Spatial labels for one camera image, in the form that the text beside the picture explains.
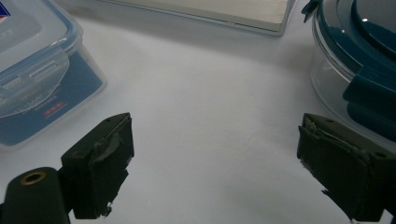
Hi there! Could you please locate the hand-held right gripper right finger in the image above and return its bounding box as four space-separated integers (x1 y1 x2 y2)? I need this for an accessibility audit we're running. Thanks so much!
296 112 396 223

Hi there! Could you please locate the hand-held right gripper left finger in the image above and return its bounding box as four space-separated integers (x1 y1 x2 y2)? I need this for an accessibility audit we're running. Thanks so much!
60 111 135 220

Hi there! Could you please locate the clear rectangular container blue lid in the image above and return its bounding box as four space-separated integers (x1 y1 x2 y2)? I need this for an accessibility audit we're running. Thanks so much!
0 0 107 152

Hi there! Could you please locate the round glass container teal lid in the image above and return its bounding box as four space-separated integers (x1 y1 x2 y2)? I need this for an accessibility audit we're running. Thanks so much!
301 0 396 153

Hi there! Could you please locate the white wire rack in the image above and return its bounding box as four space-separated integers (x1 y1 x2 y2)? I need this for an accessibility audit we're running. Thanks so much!
55 0 297 36

